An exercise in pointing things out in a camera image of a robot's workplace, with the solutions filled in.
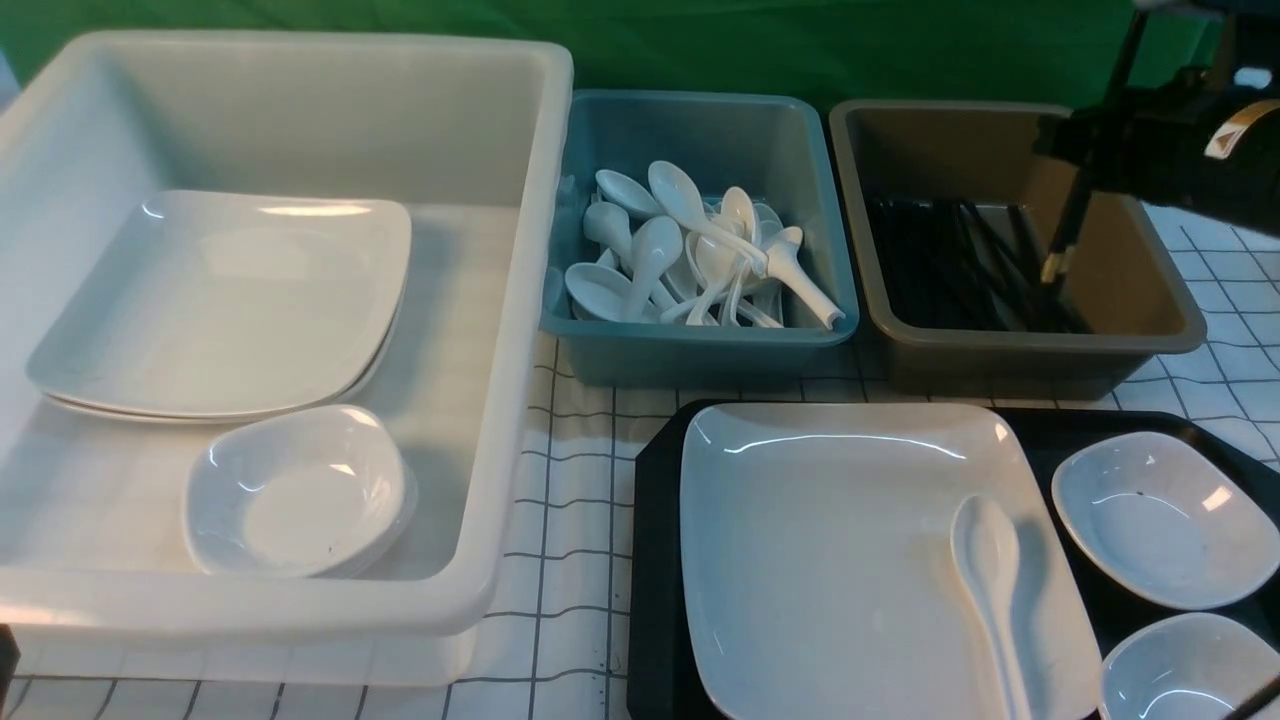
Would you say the top white plate in tub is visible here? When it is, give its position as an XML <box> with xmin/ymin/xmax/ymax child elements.
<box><xmin>26</xmin><ymin>190</ymin><xmax>412</xmax><ymax>421</ymax></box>

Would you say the white spoon front left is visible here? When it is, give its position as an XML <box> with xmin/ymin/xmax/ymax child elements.
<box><xmin>564</xmin><ymin>263</ymin><xmax>660</xmax><ymax>324</ymax></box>

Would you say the brown plastic bin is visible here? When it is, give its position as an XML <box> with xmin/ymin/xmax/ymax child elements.
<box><xmin>828</xmin><ymin>100</ymin><xmax>1207</xmax><ymax>400</ymax></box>

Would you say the black serving tray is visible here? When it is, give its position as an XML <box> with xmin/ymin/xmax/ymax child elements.
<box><xmin>626</xmin><ymin>400</ymin><xmax>1279</xmax><ymax>719</ymax></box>

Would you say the white grid tablecloth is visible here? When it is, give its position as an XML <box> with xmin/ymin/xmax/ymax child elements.
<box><xmin>3</xmin><ymin>210</ymin><xmax>1277</xmax><ymax>719</ymax></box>

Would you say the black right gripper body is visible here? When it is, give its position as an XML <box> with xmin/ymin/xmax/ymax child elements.
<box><xmin>1036</xmin><ymin>67</ymin><xmax>1279</xmax><ymax>236</ymax></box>

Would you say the white bowl in tub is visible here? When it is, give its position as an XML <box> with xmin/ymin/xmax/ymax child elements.
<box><xmin>182</xmin><ymin>405</ymin><xmax>419</xmax><ymax>578</ymax></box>

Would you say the lower white plate in tub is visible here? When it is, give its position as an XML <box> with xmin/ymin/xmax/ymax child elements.
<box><xmin>42</xmin><ymin>310</ymin><xmax>401</xmax><ymax>425</ymax></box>

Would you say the white spoon far left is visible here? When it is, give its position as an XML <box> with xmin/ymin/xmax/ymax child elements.
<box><xmin>582</xmin><ymin>202</ymin><xmax>684</xmax><ymax>313</ymax></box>

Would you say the white ceramic spoon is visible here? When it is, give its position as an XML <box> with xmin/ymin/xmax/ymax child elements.
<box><xmin>950</xmin><ymin>495</ymin><xmax>1032</xmax><ymax>719</ymax></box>

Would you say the large white square plate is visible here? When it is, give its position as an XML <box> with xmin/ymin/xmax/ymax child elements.
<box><xmin>678</xmin><ymin>404</ymin><xmax>1101</xmax><ymax>719</ymax></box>

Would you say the teal plastic bin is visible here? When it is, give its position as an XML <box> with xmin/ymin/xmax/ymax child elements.
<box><xmin>540</xmin><ymin>88</ymin><xmax>860</xmax><ymax>389</ymax></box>

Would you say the white spoon long handle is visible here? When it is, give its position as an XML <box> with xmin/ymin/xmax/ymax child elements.
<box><xmin>648</xmin><ymin>160</ymin><xmax>768</xmax><ymax>277</ymax></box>

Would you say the pile of black chopsticks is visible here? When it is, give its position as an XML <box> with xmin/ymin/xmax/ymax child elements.
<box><xmin>865</xmin><ymin>196</ymin><xmax>1091</xmax><ymax>334</ymax></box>

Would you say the white plate in tub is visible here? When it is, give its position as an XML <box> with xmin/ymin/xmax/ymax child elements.
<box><xmin>42</xmin><ymin>310</ymin><xmax>401</xmax><ymax>425</ymax></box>
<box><xmin>26</xmin><ymin>190</ymin><xmax>412</xmax><ymax>421</ymax></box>

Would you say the white bowl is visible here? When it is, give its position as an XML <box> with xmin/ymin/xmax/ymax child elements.
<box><xmin>1051</xmin><ymin>430</ymin><xmax>1279</xmax><ymax>611</ymax></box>
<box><xmin>1098</xmin><ymin>612</ymin><xmax>1279</xmax><ymax>719</ymax></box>
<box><xmin>182</xmin><ymin>405</ymin><xmax>419</xmax><ymax>578</ymax></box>

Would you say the black chopstick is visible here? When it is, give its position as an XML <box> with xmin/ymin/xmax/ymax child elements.
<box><xmin>1039</xmin><ymin>9</ymin><xmax>1148</xmax><ymax>293</ymax></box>

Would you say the large white plastic tub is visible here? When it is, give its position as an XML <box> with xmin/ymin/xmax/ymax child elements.
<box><xmin>3</xmin><ymin>31</ymin><xmax>573</xmax><ymax>687</ymax></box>

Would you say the green cloth backdrop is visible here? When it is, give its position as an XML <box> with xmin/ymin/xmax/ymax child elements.
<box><xmin>0</xmin><ymin>0</ymin><xmax>1221</xmax><ymax>111</ymax></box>

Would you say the white spoon right handle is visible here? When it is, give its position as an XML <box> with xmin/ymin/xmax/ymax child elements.
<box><xmin>762</xmin><ymin>225</ymin><xmax>845</xmax><ymax>331</ymax></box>

